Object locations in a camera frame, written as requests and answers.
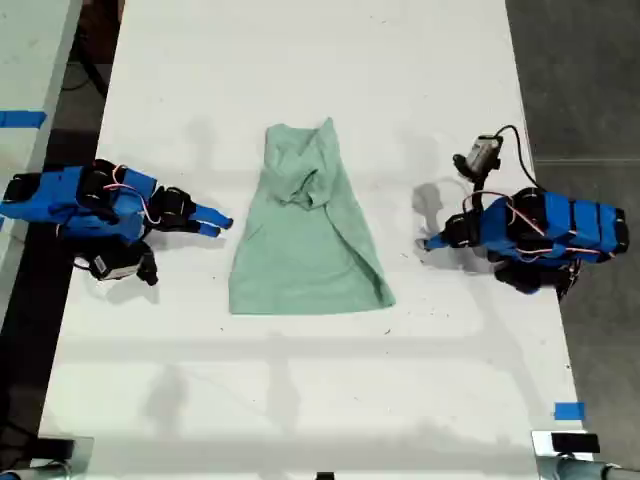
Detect pale green t-shirt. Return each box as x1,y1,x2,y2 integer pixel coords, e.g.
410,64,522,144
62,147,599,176
228,116,397,317

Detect long blue tape strip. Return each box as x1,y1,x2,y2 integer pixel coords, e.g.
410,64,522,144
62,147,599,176
0,109,48,129

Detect white side table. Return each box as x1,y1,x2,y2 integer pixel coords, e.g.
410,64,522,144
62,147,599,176
0,0,84,321

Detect short blue tape strip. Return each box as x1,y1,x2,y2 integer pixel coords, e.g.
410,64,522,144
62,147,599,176
553,401,586,421

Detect metal corner plate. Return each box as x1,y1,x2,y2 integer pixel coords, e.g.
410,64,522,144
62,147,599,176
530,429,601,459
36,435,95,472

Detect small black box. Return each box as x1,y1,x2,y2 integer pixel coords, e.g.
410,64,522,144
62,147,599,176
550,433,601,454
36,437,76,459

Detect grey metal pole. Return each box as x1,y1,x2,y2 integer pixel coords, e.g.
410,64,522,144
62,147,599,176
0,461,69,480
536,453,640,480

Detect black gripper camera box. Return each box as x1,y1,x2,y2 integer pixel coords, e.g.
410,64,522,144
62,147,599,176
452,133,503,180
73,241,161,288

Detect black camera cable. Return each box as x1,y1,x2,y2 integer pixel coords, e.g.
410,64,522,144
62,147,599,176
493,124,547,194

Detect black floor cable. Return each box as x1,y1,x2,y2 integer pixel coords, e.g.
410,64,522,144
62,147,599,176
60,47,110,99

